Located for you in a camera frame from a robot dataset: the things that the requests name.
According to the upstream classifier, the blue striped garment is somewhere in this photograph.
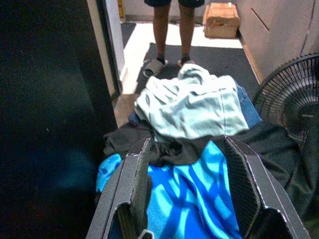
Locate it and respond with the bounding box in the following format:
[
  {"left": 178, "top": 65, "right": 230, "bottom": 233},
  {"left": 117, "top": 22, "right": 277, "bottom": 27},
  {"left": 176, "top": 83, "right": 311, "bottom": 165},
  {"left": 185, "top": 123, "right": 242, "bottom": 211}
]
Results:
[{"left": 95, "top": 140, "right": 244, "bottom": 239}]

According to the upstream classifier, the dark floor mat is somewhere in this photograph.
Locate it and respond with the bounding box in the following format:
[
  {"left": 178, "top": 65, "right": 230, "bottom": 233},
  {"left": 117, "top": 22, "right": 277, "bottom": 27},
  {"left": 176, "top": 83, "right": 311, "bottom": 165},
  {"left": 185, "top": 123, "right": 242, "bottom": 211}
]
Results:
[{"left": 135, "top": 42, "right": 262, "bottom": 101}]

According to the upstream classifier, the white door frame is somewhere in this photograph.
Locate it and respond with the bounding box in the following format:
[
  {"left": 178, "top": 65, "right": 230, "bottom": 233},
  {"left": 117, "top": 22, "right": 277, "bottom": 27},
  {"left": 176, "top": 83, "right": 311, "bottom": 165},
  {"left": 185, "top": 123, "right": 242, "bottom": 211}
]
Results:
[{"left": 86, "top": 0, "right": 126, "bottom": 96}]

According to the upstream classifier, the grey cabinet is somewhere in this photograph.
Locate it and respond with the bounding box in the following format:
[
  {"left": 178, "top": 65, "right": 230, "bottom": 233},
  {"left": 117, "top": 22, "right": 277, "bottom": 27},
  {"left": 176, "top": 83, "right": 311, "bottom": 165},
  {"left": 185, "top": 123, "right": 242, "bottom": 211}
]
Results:
[{"left": 235, "top": 0, "right": 319, "bottom": 78}]

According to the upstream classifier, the person with bare legs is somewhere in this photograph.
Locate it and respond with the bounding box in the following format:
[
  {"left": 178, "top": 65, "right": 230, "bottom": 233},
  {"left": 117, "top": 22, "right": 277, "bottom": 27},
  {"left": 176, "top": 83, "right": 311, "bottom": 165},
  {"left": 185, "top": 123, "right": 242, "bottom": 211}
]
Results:
[{"left": 144, "top": 0, "right": 205, "bottom": 66}]

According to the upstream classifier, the mint green towel garment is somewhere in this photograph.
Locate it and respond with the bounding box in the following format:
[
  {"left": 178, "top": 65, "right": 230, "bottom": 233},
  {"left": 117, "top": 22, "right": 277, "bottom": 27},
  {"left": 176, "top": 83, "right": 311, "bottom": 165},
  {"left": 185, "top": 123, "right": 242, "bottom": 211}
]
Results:
[{"left": 134, "top": 63, "right": 250, "bottom": 140}]

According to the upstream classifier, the black garment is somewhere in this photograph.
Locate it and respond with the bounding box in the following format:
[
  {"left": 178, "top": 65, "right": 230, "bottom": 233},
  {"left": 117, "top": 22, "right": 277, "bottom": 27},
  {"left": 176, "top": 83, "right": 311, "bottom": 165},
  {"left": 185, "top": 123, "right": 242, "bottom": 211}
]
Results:
[{"left": 103, "top": 119, "right": 319, "bottom": 226}]

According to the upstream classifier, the brown cardboard box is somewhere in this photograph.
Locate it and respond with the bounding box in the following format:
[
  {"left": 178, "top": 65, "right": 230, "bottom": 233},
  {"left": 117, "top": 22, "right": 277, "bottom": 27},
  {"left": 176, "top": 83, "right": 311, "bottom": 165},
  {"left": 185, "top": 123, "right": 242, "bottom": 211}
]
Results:
[{"left": 202, "top": 1, "right": 241, "bottom": 39}]

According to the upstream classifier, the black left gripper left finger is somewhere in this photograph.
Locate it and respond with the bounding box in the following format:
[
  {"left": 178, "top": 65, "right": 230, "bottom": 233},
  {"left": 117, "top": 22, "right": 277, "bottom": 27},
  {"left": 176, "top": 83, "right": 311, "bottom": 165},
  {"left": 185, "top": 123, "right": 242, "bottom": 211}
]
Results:
[{"left": 86, "top": 137, "right": 153, "bottom": 239}]

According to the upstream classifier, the blue denim garment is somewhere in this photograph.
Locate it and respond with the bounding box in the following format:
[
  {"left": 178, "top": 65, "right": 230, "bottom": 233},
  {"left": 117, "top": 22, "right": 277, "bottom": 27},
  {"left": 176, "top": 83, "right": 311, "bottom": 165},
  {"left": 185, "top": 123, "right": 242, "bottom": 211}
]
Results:
[{"left": 128, "top": 83, "right": 264, "bottom": 128}]

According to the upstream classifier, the black floor fan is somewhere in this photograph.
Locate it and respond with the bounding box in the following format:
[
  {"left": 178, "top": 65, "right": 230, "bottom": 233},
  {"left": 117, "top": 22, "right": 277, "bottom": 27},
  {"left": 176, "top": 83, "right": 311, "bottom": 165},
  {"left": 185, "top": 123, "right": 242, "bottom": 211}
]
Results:
[{"left": 252, "top": 53, "right": 319, "bottom": 150}]

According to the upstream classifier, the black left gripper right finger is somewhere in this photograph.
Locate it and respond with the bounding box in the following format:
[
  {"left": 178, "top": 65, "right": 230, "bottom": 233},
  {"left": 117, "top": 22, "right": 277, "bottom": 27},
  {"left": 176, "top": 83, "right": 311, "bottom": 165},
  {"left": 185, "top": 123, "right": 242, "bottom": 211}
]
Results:
[{"left": 222, "top": 135, "right": 311, "bottom": 239}]

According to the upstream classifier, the grey slipper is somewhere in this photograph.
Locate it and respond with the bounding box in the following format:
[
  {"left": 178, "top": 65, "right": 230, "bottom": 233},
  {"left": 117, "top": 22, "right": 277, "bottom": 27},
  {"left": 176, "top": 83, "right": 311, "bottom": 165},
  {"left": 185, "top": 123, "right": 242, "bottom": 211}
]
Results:
[{"left": 143, "top": 58, "right": 168, "bottom": 78}]

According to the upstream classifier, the black door panel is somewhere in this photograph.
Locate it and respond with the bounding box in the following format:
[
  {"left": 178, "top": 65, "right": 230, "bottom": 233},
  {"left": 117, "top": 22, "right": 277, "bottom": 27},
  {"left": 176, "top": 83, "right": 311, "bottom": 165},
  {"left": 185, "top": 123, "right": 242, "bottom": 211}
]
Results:
[{"left": 0, "top": 0, "right": 118, "bottom": 239}]

